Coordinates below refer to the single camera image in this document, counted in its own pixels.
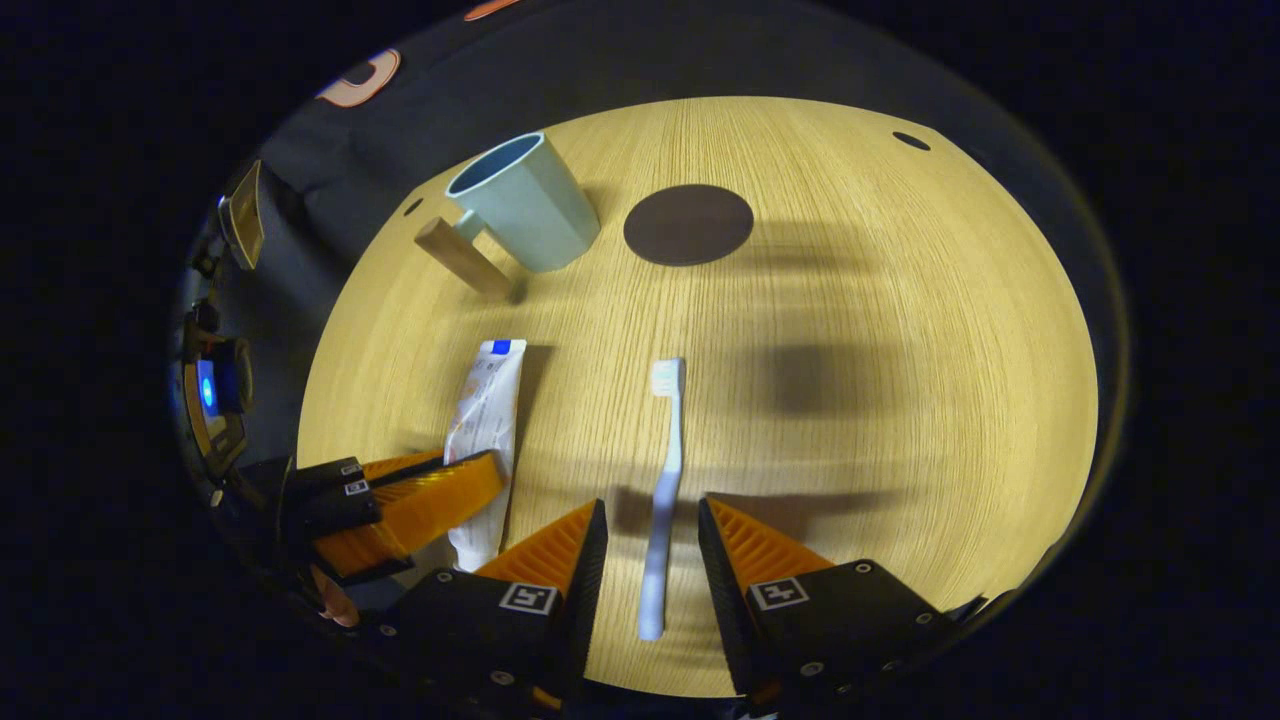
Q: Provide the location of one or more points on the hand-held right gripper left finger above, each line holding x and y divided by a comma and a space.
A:
590, 590

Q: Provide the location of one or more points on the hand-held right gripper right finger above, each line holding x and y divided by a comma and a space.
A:
722, 590

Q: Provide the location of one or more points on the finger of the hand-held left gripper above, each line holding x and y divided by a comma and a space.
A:
420, 510
330, 470

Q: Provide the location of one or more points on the pale blue toothbrush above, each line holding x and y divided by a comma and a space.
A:
668, 480

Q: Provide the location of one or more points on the white toothpaste tube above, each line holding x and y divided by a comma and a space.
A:
490, 400

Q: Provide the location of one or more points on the round dark brown coaster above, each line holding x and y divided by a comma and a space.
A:
688, 225

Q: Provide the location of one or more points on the wooden desktop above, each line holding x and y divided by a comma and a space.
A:
850, 300

